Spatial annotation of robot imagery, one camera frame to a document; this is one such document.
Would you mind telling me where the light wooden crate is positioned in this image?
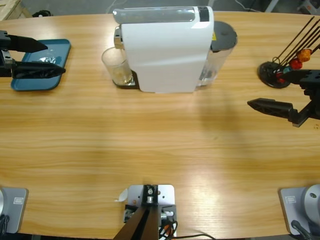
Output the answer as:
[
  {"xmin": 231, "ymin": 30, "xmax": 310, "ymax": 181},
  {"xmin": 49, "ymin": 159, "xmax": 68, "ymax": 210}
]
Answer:
[{"xmin": 0, "ymin": 0, "xmax": 30, "ymax": 22}]

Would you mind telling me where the metal drip tray grate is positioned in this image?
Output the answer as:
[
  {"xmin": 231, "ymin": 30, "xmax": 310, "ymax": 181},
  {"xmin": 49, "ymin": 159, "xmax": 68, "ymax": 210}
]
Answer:
[{"xmin": 111, "ymin": 72, "xmax": 138, "ymax": 87}]

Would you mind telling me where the black power cable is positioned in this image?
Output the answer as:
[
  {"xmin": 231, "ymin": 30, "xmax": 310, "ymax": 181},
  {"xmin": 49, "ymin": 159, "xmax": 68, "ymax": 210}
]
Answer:
[{"xmin": 174, "ymin": 233, "xmax": 217, "ymax": 240}]

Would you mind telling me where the grey metal leg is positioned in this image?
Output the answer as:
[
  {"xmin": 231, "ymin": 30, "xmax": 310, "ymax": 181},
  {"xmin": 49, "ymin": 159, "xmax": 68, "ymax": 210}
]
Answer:
[{"xmin": 264, "ymin": 0, "xmax": 280, "ymax": 13}]

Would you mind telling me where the teal plastic tray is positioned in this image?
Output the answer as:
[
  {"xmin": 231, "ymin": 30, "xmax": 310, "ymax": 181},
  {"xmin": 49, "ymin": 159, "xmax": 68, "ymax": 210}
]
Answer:
[{"xmin": 10, "ymin": 38, "xmax": 72, "ymax": 92}]

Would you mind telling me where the orange coffee capsule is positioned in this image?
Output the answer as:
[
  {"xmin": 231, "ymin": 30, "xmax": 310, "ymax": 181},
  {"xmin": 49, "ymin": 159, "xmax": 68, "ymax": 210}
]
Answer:
[{"xmin": 297, "ymin": 48, "xmax": 313, "ymax": 63}]

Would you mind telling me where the orange grey device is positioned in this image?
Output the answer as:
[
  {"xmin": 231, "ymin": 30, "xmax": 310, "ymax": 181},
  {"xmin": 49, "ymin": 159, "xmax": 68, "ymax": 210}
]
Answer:
[{"xmin": 297, "ymin": 0, "xmax": 320, "ymax": 15}]

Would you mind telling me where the shiny crumpled clear film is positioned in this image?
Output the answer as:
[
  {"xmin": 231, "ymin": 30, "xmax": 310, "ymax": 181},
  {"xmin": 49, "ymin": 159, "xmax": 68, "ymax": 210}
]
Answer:
[{"xmin": 37, "ymin": 56, "xmax": 62, "ymax": 66}]

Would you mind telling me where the grey machine lever lid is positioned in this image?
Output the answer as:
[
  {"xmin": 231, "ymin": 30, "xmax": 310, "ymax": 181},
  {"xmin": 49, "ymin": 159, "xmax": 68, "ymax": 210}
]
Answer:
[{"xmin": 112, "ymin": 6, "xmax": 198, "ymax": 25}]

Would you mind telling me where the thin white cable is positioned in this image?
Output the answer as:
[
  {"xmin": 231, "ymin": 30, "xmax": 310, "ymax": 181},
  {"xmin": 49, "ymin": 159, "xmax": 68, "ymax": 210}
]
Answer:
[
  {"xmin": 234, "ymin": 0, "xmax": 266, "ymax": 13},
  {"xmin": 106, "ymin": 0, "xmax": 121, "ymax": 13}
]

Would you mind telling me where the white paper tape strip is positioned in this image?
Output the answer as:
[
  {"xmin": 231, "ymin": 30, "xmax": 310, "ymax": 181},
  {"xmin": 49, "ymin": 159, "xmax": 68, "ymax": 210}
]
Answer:
[{"xmin": 114, "ymin": 188, "xmax": 129, "ymax": 203}]

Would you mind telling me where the clear water tank dark lid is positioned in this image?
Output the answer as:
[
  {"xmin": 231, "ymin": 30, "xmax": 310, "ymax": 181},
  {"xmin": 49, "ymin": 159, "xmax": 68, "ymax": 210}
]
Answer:
[{"xmin": 196, "ymin": 20, "xmax": 239, "ymax": 89}]

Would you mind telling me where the black wire capsule stand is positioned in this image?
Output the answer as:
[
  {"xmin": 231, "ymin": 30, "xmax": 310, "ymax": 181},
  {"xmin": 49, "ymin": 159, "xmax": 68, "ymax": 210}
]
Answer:
[{"xmin": 258, "ymin": 16, "xmax": 320, "ymax": 89}]

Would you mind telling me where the black base cable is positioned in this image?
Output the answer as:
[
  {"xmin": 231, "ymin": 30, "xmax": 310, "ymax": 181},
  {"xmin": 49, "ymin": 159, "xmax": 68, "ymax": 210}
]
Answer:
[{"xmin": 291, "ymin": 219, "xmax": 313, "ymax": 240}]

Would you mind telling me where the clear plastic cup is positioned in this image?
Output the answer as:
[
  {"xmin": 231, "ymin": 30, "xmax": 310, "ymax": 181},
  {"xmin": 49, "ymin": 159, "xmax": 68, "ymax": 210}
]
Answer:
[{"xmin": 101, "ymin": 47, "xmax": 133, "ymax": 87}]

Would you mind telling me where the dark brown post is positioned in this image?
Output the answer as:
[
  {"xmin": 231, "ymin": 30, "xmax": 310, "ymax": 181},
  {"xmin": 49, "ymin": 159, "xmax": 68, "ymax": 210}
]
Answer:
[{"xmin": 112, "ymin": 184, "xmax": 160, "ymax": 240}]

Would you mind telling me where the white capsule coffee machine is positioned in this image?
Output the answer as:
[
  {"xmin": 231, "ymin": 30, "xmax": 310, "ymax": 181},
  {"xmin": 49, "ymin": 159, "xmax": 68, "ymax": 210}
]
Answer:
[{"xmin": 113, "ymin": 5, "xmax": 216, "ymax": 95}]

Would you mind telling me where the orange white wire bundle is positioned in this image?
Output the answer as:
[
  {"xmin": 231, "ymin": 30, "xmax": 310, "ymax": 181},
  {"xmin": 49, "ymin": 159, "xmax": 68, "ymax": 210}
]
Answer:
[{"xmin": 158, "ymin": 221, "xmax": 179, "ymax": 238}]

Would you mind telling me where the white mount block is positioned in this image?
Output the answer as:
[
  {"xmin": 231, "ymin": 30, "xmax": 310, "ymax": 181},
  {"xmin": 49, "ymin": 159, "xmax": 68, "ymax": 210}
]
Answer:
[{"xmin": 124, "ymin": 184, "xmax": 178, "ymax": 237}]

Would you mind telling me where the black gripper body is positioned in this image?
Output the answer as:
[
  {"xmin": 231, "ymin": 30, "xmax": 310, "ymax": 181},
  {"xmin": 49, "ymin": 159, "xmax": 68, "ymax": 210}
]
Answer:
[
  {"xmin": 303, "ymin": 86, "xmax": 320, "ymax": 120},
  {"xmin": 0, "ymin": 31, "xmax": 13, "ymax": 78}
]

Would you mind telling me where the black object on floor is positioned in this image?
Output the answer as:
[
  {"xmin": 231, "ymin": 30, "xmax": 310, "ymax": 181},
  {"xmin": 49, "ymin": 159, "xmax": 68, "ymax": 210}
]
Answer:
[{"xmin": 31, "ymin": 9, "xmax": 52, "ymax": 18}]

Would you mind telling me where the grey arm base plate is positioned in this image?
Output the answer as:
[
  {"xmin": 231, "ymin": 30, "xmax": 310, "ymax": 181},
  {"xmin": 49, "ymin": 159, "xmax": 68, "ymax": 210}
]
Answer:
[
  {"xmin": 0, "ymin": 187, "xmax": 29, "ymax": 234},
  {"xmin": 278, "ymin": 184, "xmax": 320, "ymax": 236}
]

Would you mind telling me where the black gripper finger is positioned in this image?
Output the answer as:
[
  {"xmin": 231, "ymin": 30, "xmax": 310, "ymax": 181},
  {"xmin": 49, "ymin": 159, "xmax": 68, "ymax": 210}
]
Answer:
[
  {"xmin": 281, "ymin": 69, "xmax": 320, "ymax": 87},
  {"xmin": 8, "ymin": 34, "xmax": 48, "ymax": 53},
  {"xmin": 247, "ymin": 98, "xmax": 316, "ymax": 127},
  {"xmin": 11, "ymin": 61, "xmax": 66, "ymax": 80}
]

